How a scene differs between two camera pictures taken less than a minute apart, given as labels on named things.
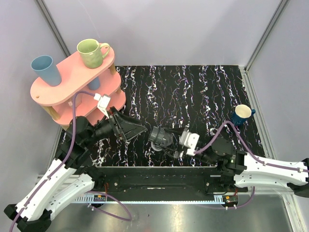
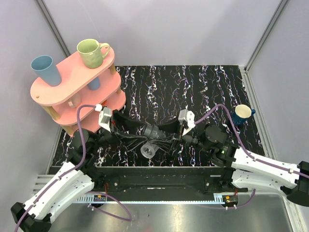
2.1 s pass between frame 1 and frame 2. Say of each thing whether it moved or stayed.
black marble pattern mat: stayed
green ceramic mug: stayed
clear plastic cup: moved
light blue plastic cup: stayed
